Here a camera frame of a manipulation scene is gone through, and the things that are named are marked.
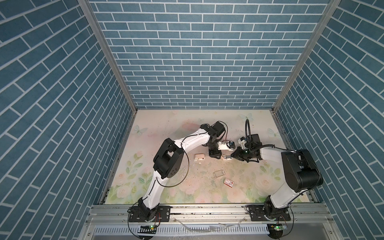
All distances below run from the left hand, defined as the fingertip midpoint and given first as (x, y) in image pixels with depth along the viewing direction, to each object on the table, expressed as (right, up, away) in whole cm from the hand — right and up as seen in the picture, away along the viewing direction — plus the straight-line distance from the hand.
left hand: (218, 153), depth 90 cm
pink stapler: (+4, -3, +3) cm, 5 cm away
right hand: (+8, -1, +4) cm, 9 cm away
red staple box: (+5, -15, -7) cm, 17 cm away
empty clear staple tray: (0, -11, -3) cm, 12 cm away
